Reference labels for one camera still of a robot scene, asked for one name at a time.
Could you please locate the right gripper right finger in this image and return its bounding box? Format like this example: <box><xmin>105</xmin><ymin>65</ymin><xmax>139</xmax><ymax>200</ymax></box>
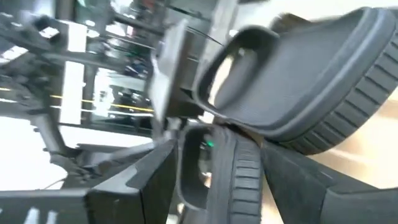
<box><xmin>261</xmin><ymin>141</ymin><xmax>398</xmax><ymax>224</ymax></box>

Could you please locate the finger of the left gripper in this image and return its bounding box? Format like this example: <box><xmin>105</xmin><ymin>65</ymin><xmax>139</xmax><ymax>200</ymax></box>
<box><xmin>149</xmin><ymin>18</ymin><xmax>189</xmax><ymax>123</ymax></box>

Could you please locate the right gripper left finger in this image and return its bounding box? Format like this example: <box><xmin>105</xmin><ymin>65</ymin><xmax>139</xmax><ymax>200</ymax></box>
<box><xmin>0</xmin><ymin>140</ymin><xmax>178</xmax><ymax>224</ymax></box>

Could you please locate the black rubber slide sandal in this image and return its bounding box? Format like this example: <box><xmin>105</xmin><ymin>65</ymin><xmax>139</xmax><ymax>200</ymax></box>
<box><xmin>177</xmin><ymin>124</ymin><xmax>265</xmax><ymax>224</ymax></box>
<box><xmin>192</xmin><ymin>6</ymin><xmax>398</xmax><ymax>156</ymax></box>

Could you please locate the yellow cable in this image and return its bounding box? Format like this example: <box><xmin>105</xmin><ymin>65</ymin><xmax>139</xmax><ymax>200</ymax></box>
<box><xmin>0</xmin><ymin>86</ymin><xmax>155</xmax><ymax>112</ymax></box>

